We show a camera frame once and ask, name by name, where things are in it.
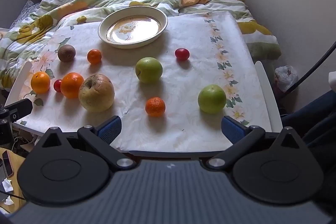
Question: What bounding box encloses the cream ceramic bowl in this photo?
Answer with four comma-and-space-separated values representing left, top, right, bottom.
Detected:
98, 6, 168, 49

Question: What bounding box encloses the brown kiwi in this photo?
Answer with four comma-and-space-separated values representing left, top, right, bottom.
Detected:
58, 44, 76, 63

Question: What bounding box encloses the large yellow apple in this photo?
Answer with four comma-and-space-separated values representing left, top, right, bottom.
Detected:
78, 73, 115, 112

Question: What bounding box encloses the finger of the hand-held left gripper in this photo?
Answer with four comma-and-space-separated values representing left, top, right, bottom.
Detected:
0, 99, 33, 122

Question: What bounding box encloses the person's leg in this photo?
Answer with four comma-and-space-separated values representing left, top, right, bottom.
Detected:
281, 90, 336, 148

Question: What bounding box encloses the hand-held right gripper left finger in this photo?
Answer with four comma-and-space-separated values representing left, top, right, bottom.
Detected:
31, 116, 137, 172

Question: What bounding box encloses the smartphone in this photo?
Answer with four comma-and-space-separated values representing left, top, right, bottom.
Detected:
1, 150, 13, 177

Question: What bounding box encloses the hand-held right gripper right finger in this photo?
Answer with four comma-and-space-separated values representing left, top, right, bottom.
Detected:
206, 116, 307, 172

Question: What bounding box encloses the orange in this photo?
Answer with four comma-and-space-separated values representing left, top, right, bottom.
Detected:
60, 72, 85, 98
30, 71, 51, 94

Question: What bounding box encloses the small printed box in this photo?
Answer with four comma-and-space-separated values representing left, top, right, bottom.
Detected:
0, 27, 11, 41

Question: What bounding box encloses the floral white tablecloth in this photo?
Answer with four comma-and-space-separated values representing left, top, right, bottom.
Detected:
13, 11, 273, 152

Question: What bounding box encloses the small mandarin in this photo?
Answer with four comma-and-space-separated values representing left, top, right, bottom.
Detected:
145, 97, 166, 117
87, 49, 102, 64

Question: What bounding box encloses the green apple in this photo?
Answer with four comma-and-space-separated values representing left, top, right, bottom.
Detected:
198, 84, 227, 113
135, 57, 163, 83

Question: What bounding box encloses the patterned pillow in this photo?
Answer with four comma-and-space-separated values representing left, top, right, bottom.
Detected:
10, 0, 40, 28

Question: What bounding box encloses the wooden side table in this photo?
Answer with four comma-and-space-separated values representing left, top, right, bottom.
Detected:
0, 147, 27, 214

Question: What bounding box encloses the grey bed headboard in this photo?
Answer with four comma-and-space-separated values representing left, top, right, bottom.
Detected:
0, 0, 44, 30

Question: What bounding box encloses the black cable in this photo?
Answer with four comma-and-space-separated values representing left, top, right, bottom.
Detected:
281, 40, 336, 94

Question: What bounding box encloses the white plastic bag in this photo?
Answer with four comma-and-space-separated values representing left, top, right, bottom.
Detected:
274, 65, 298, 93

